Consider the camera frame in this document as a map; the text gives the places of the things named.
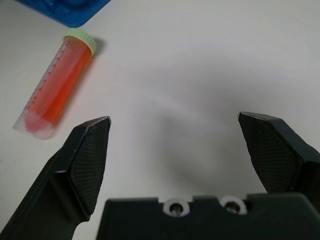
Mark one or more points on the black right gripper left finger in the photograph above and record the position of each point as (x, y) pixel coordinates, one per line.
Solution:
(75, 170)

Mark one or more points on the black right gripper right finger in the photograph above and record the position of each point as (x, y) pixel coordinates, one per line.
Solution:
(275, 155)

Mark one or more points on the blue plastic tube rack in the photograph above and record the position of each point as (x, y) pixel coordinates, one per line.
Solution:
(67, 11)

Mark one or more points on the orange liquid tube green cap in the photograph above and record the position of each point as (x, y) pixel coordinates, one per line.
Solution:
(60, 80)

